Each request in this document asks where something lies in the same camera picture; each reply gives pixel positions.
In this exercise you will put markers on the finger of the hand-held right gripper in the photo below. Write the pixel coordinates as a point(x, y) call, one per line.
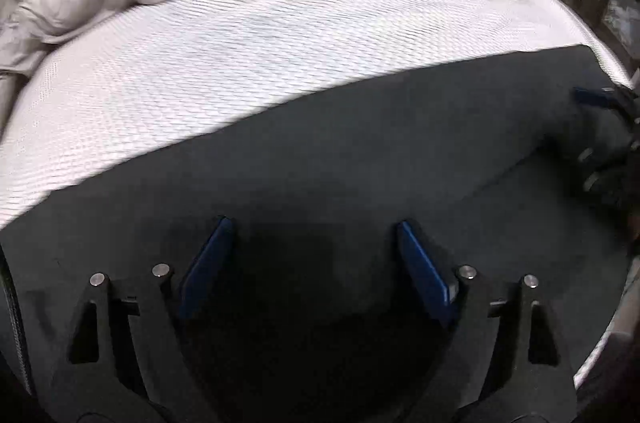
point(597, 173)
point(592, 97)

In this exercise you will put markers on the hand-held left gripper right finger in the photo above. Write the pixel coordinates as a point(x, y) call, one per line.
point(425, 273)

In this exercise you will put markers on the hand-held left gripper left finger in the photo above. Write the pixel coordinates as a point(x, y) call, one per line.
point(205, 273)

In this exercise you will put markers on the black pants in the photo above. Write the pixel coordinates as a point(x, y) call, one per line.
point(350, 153)

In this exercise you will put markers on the white honeycomb bed mattress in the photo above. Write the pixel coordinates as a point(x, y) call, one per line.
point(250, 53)

